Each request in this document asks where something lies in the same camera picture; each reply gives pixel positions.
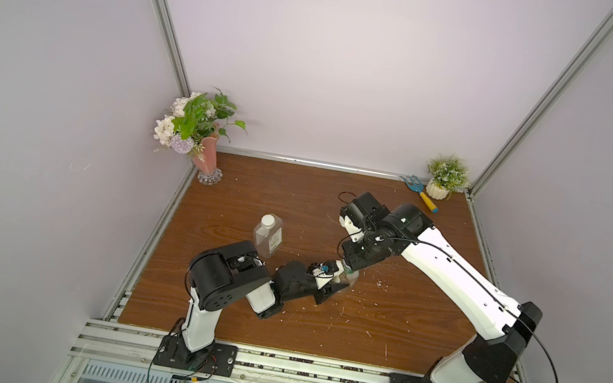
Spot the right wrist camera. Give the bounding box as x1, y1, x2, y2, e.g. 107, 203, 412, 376
339, 216, 364, 243

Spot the pink vase with flowers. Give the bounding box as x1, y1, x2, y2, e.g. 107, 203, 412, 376
152, 87, 248, 186

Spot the white bottle cap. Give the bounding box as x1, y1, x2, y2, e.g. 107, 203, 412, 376
260, 214, 278, 229

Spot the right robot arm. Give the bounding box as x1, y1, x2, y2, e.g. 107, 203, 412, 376
339, 193, 543, 383

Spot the blue yellow garden trowel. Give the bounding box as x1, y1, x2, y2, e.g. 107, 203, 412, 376
400, 175, 439, 213

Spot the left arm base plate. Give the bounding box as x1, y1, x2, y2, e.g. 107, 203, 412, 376
152, 335, 239, 378

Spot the aluminium front rail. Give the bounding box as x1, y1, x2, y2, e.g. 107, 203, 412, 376
69, 319, 395, 383

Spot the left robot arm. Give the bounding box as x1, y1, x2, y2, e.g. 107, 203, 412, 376
180, 240, 359, 353

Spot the small potted green plant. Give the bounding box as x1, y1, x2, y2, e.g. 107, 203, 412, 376
425, 154, 470, 200

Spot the tall clear labelled bottle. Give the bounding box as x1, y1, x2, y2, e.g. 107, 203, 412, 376
331, 269, 360, 291

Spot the square clear plastic bottle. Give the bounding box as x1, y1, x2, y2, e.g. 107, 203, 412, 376
252, 215, 284, 259

